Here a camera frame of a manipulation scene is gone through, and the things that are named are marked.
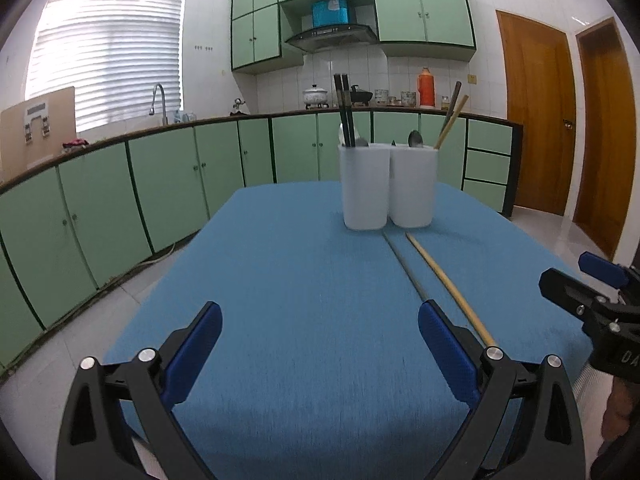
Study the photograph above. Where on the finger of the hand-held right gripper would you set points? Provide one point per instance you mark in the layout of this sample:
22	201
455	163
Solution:
567	292
602	270

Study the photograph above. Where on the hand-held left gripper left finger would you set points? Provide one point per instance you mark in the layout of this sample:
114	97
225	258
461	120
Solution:
192	355

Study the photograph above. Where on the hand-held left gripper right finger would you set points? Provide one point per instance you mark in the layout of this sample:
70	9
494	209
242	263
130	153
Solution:
445	355

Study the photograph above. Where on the white plastic utensil holder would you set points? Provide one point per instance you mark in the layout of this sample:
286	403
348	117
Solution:
414	190
364	190

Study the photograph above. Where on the bamboo chopstick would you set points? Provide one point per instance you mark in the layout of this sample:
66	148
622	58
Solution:
452	120
450	285

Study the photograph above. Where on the grey chopstick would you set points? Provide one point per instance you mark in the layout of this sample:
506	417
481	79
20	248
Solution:
454	95
407	270

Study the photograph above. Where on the black chopstick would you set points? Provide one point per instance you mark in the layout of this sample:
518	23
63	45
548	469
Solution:
340	100
347	100

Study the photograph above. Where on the person's right hand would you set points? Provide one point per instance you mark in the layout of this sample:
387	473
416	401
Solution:
617	407

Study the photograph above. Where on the wooden door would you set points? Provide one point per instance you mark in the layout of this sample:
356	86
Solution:
602	150
537	120

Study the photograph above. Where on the blue table cloth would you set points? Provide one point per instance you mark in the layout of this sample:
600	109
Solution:
300	285

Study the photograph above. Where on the green lower cabinets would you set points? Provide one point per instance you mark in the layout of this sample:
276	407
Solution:
125	195

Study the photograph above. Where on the green cabinets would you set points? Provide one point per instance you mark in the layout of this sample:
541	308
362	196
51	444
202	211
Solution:
400	10
125	195

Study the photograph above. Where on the glass jar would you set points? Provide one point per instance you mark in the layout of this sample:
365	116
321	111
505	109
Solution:
445	104

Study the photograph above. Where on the red cloth item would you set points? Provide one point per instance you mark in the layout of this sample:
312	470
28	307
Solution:
75	144

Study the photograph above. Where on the large silver metal spoon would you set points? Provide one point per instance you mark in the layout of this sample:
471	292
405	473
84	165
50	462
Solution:
342	136

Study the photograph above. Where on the orange thermos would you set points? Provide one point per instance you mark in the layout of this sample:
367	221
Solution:
426	87

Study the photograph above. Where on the patterned bowl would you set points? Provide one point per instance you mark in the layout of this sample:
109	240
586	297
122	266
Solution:
408	98

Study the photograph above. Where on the chrome kitchen faucet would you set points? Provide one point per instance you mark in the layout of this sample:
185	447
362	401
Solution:
161	102

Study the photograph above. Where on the cardboard board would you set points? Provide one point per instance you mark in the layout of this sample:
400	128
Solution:
20	150

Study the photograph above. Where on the black wok with lid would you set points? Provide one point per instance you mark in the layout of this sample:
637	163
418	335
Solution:
362	96

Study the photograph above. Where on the silver cooking pot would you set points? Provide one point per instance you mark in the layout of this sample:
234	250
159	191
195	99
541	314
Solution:
316	96

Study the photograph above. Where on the white window blind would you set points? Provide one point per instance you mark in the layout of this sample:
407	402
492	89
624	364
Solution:
110	55

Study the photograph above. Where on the green upper cabinets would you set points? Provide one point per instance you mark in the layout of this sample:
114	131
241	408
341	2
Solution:
400	10

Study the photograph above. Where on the range hood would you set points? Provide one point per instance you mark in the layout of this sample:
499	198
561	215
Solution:
330	37

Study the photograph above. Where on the blue box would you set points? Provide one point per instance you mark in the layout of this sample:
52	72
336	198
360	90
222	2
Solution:
330	12

